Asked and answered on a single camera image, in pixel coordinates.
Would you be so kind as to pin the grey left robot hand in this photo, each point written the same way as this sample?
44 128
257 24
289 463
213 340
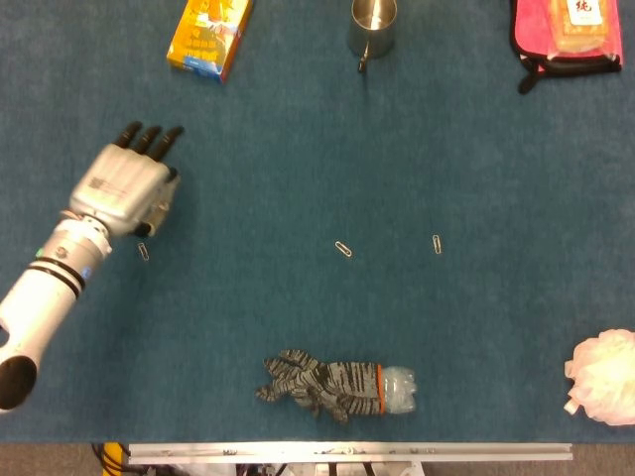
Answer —
119 188

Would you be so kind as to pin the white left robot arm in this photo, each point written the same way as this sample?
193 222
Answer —
39 302

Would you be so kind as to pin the paperclip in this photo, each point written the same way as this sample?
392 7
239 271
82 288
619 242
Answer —
144 251
343 249
436 244

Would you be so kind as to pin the yellow orange snack box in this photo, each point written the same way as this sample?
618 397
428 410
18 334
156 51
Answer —
208 39

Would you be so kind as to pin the stainless steel cup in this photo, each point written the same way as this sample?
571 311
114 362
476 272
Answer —
372 35

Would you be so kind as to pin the grey black striped glove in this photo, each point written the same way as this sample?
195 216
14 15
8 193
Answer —
347 387

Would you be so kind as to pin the clear crushed plastic bottle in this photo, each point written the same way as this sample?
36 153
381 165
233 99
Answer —
399 389

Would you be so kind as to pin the pink cloth with black trim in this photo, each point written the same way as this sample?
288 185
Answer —
531 30

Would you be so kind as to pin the clear bag of biscuits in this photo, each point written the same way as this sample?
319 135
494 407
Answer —
578 30

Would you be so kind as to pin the pale pink bath loofah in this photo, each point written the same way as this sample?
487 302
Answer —
605 377

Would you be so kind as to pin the aluminium profile rail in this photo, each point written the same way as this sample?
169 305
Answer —
347 453

